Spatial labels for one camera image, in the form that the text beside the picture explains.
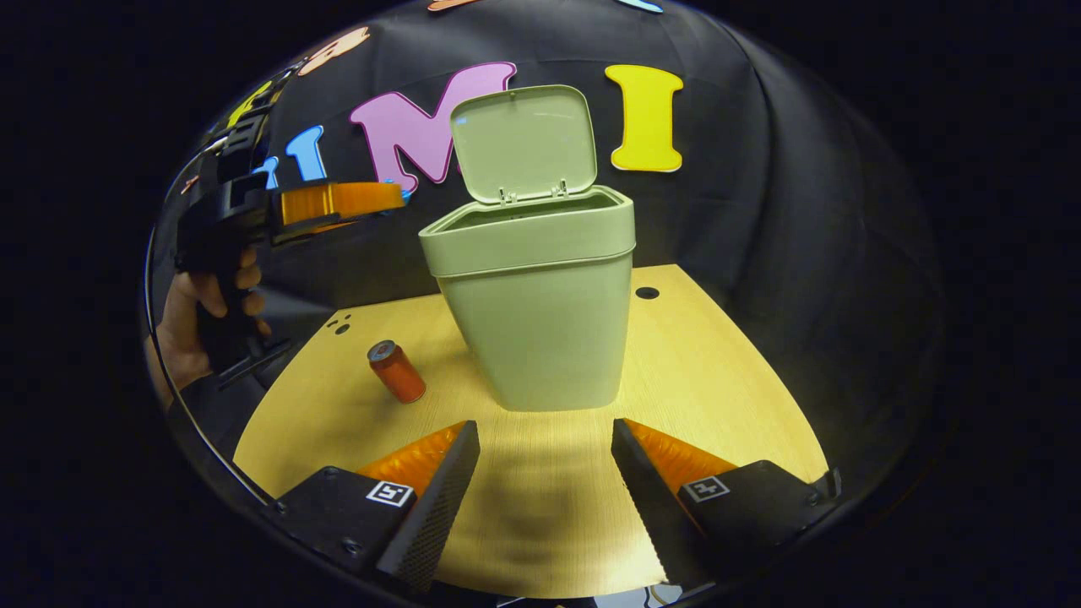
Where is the pale green garbage bin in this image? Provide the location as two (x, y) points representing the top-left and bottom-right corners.
(418, 84), (637, 413)

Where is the black backdrop cloth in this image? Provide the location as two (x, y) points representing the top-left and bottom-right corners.
(148, 0), (942, 508)

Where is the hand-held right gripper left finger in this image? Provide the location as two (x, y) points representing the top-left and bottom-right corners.
(269, 420), (481, 594)

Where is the wooden desktop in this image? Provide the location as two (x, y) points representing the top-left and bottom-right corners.
(232, 263), (830, 600)

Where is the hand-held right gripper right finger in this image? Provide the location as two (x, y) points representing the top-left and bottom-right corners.
(610, 417), (844, 592)

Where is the red pop can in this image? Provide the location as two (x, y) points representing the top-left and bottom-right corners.
(367, 339), (427, 404)

